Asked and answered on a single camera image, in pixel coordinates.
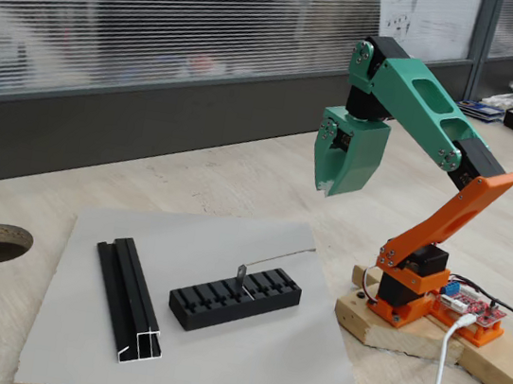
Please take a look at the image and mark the black slotted block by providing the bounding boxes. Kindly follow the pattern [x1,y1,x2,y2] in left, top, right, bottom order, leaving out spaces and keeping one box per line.
[164,253,306,347]

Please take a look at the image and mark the red controller board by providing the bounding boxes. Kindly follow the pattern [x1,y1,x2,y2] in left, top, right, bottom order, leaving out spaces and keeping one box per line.
[432,277,511,332]

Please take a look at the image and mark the black aluminium profile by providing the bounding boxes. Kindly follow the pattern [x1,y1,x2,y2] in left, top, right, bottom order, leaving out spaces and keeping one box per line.
[80,233,179,371]

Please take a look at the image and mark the small white plastic bag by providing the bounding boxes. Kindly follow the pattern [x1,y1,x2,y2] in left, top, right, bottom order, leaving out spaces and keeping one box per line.
[481,89,513,111]

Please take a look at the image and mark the black power cable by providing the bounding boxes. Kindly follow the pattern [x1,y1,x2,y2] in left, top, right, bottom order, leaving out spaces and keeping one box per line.
[446,274,513,334]

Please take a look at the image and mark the white paper sheet on window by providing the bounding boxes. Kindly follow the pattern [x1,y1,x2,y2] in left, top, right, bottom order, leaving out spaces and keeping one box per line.
[375,0,484,55]

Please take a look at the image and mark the grey window frame post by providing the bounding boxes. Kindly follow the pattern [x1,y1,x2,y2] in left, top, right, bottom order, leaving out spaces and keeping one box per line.
[462,0,503,105]

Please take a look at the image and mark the stack of blue cards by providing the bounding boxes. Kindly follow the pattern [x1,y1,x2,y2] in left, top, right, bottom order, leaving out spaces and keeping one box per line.
[452,97,507,126]

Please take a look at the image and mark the grey board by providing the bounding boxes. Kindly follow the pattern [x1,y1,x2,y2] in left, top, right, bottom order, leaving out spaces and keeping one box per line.
[12,183,385,384]

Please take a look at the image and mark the light wooden base block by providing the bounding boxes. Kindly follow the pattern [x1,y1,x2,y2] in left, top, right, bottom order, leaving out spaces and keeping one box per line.
[329,260,475,366]

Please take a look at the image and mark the tricolour servo cable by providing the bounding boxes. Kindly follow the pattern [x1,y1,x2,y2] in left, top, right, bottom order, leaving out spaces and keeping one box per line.
[359,263,380,305]

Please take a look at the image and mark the small metal bracket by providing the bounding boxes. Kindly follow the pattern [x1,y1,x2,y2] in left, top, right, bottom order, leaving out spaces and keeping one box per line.
[235,264,251,295]

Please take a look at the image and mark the white USB cable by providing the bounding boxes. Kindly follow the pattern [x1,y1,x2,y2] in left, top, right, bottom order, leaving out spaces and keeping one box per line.
[435,309,477,384]

